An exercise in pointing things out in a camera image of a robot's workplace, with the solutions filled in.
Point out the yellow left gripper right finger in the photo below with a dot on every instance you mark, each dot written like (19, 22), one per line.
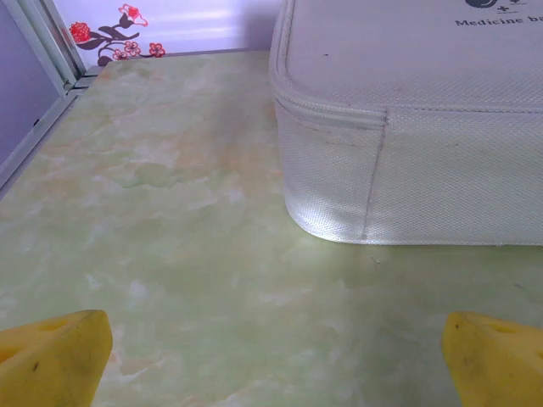
(496, 364)

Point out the white plastic lidded container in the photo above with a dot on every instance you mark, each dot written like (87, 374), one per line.
(407, 127)

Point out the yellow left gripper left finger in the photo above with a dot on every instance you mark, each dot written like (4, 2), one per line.
(51, 360)

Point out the aluminium enclosure frame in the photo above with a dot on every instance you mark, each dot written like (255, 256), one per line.
(38, 63)

